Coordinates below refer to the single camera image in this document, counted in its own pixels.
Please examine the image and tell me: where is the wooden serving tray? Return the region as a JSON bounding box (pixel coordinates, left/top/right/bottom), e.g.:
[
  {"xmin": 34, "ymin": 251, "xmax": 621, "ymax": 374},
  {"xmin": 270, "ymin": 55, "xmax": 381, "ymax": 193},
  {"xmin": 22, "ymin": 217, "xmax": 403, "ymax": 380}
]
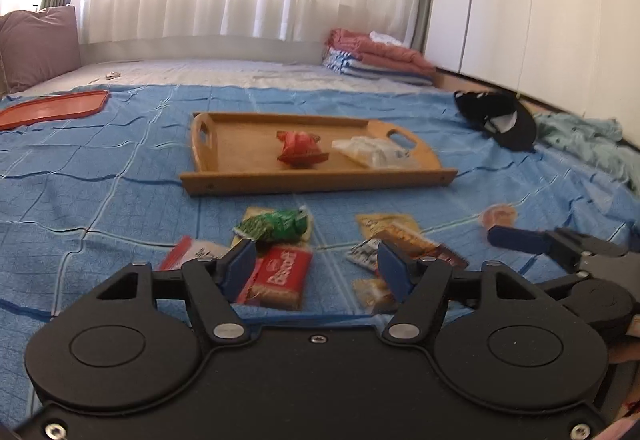
[{"xmin": 180, "ymin": 112, "xmax": 457, "ymax": 195}]

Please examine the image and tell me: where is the dark red chocolate bar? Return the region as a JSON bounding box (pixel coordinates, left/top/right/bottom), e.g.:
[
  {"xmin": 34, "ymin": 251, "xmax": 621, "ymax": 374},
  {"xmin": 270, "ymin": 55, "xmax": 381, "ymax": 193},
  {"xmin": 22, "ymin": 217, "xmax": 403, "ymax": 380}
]
[{"xmin": 346, "ymin": 223, "xmax": 469, "ymax": 275}]

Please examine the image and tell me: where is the small brown snack packet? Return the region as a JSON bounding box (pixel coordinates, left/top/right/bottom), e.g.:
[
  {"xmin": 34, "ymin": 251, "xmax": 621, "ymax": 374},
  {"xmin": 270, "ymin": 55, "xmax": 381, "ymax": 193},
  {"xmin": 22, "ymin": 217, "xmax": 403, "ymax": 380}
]
[{"xmin": 352, "ymin": 278, "xmax": 398, "ymax": 315}]

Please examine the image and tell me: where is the purple pillow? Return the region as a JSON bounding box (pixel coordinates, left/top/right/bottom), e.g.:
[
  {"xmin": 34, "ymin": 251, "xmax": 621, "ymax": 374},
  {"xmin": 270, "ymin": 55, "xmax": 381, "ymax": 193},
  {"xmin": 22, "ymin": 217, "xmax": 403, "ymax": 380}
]
[{"xmin": 1, "ymin": 5, "xmax": 81, "ymax": 95}]

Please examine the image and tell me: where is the yellow snack packet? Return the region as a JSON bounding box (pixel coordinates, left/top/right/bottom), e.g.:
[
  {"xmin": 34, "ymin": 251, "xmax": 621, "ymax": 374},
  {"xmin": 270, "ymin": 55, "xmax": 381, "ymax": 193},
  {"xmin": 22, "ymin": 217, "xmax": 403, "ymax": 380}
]
[{"xmin": 355, "ymin": 213, "xmax": 420, "ymax": 239}]

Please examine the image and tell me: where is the teal crumpled cloth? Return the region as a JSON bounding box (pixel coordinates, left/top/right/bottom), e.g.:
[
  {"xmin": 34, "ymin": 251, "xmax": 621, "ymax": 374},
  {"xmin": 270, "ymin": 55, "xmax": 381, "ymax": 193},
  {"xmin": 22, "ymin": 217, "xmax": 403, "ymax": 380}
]
[{"xmin": 534, "ymin": 113, "xmax": 639, "ymax": 195}]

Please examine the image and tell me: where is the folded blue striped towel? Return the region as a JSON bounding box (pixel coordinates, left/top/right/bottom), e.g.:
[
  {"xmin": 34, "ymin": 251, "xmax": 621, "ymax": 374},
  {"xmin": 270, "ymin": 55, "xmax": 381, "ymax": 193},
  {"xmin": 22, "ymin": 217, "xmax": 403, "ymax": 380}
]
[{"xmin": 322, "ymin": 47, "xmax": 433, "ymax": 86}]

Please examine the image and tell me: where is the round pink snack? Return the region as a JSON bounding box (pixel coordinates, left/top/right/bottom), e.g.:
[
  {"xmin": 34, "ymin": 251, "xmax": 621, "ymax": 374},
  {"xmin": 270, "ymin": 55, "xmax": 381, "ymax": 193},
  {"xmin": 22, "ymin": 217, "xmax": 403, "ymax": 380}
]
[{"xmin": 480, "ymin": 204, "xmax": 518, "ymax": 229}]

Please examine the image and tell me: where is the blue checkered bedsheet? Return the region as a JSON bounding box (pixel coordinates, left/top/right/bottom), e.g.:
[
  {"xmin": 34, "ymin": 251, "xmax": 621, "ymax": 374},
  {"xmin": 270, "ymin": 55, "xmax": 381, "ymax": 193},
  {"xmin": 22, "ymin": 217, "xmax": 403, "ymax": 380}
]
[{"xmin": 1, "ymin": 85, "xmax": 639, "ymax": 427}]

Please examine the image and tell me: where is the orange plastic tray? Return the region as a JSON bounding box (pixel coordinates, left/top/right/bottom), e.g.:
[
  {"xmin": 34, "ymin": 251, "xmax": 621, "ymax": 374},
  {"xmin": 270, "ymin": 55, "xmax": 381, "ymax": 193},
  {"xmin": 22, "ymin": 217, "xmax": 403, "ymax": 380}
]
[{"xmin": 0, "ymin": 89, "xmax": 110, "ymax": 130}]

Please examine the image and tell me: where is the red Biscoff biscuit packet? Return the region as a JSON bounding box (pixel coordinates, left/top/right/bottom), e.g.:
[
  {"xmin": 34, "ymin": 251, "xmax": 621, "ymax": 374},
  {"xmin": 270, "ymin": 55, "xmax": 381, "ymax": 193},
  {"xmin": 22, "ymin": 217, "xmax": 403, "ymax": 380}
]
[{"xmin": 235, "ymin": 245, "xmax": 312, "ymax": 311}]

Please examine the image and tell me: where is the red white snack packet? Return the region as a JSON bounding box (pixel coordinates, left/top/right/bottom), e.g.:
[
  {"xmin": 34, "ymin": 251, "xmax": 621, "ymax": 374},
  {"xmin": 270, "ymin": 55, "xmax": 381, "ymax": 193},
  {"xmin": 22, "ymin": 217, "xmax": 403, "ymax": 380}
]
[{"xmin": 157, "ymin": 237, "xmax": 229, "ymax": 271}]

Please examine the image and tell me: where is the white wardrobe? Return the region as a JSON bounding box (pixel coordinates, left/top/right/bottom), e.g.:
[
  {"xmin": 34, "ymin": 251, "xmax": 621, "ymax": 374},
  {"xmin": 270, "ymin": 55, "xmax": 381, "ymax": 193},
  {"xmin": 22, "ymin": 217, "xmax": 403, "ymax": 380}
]
[{"xmin": 425, "ymin": 0, "xmax": 639, "ymax": 140}]

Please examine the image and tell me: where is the green snack bag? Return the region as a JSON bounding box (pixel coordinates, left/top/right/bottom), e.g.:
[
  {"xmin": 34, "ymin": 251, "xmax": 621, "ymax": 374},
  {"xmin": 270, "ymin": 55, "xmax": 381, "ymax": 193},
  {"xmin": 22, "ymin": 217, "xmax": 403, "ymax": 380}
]
[{"xmin": 233, "ymin": 206, "xmax": 310, "ymax": 243}]

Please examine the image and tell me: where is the white folded cloth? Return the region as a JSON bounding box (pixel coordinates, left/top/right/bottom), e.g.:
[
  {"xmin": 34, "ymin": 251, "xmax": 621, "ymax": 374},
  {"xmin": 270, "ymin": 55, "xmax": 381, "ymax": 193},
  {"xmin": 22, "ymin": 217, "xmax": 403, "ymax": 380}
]
[{"xmin": 369, "ymin": 31, "xmax": 404, "ymax": 46}]

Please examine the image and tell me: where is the folded salmon blanket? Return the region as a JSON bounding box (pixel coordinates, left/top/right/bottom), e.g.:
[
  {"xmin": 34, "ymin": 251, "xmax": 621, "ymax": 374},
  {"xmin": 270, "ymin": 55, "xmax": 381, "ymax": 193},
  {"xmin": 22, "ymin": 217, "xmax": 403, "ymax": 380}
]
[{"xmin": 326, "ymin": 29, "xmax": 436, "ymax": 75}]

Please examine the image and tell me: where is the red gold snack bag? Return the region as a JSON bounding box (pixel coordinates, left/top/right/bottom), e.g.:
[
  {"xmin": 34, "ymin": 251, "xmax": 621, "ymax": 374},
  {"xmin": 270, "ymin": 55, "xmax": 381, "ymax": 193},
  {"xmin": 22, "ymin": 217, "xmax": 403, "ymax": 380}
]
[{"xmin": 276, "ymin": 130, "xmax": 329, "ymax": 167}]

